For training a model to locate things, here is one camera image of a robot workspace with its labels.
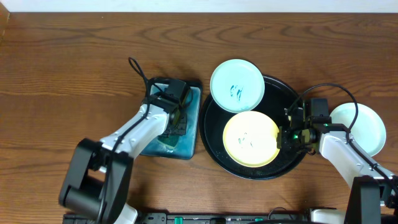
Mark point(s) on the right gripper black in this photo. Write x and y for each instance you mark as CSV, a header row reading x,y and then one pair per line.
x,y
283,140

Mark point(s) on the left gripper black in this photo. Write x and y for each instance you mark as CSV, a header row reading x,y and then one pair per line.
x,y
175,129

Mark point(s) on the green yellow sponge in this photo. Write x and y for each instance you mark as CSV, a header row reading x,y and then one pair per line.
x,y
170,141

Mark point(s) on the yellow plate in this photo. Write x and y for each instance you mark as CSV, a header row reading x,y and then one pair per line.
x,y
250,139

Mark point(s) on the light blue plate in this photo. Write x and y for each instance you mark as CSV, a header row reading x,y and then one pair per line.
x,y
237,85
369,130

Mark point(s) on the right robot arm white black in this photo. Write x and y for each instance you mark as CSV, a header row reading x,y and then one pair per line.
x,y
373,197

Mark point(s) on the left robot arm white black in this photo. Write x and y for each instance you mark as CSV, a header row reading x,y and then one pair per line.
x,y
97,181

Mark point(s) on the rectangular tray with soapy water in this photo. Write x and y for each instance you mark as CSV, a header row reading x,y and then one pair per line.
x,y
185,148

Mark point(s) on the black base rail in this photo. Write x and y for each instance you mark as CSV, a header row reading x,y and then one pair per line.
x,y
278,216

